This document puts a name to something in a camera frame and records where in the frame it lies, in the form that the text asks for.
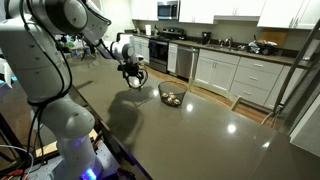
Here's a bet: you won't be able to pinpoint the white corner base cabinet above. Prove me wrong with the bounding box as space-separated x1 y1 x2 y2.
132 35 151 64

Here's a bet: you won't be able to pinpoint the pile of dishes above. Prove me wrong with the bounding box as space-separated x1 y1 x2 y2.
247 39 279 56

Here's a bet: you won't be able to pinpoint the black coffee maker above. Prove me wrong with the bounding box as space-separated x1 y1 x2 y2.
201 31 213 46

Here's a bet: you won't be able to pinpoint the stainless steel dishwasher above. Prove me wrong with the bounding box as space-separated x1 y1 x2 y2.
175 45 200 80

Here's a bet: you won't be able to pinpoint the dark kitchen countertop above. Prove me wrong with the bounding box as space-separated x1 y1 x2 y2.
124 29 314 70

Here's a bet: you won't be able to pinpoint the chrome kitchen faucet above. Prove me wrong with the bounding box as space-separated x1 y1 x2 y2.
218 36 234 48

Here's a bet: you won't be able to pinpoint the white chair frame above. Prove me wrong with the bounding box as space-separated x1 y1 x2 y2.
187 48 243 112

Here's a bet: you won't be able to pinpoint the stainless steel microwave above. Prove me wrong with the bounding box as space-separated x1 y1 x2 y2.
156 0 181 21

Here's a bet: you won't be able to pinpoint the colourful clutter pile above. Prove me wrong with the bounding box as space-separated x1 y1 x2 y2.
54 34 96 61

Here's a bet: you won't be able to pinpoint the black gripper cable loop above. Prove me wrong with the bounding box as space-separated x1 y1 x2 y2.
125 65 150 90

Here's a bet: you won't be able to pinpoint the grey perforated robot base plate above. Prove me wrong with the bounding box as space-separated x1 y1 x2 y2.
31 139 134 180

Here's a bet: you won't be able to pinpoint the white narrow base cabinet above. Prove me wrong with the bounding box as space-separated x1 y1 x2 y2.
166 42 179 74

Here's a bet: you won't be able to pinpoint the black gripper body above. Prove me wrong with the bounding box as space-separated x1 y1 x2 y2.
117 63 141 79

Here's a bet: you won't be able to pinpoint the wooden cutting board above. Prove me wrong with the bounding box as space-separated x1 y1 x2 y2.
258 29 289 48

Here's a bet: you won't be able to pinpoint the grey metal stand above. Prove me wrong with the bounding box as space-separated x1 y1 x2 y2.
260 18 320 134

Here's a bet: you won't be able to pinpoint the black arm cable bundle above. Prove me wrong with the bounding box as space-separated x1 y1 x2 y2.
18 0 75 174

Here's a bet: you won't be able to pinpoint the white wall cabinet with handles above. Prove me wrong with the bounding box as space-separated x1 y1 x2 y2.
256 0 320 31

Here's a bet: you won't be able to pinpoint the red cables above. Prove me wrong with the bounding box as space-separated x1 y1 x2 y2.
0 168 33 180

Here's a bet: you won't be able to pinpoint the white drawer base cabinet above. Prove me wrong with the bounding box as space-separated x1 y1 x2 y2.
229 56 285 108

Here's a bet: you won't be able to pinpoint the thin white cable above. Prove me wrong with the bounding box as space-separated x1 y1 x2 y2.
0 144 36 180

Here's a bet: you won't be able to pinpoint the black wire mesh basket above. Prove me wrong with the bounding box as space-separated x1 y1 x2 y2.
157 80 189 108

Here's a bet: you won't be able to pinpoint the white two-door base cabinet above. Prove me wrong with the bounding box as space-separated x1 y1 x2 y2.
194 48 241 93

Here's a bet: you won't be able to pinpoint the black and steel stove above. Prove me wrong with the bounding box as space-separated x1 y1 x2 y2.
148 27 186 74

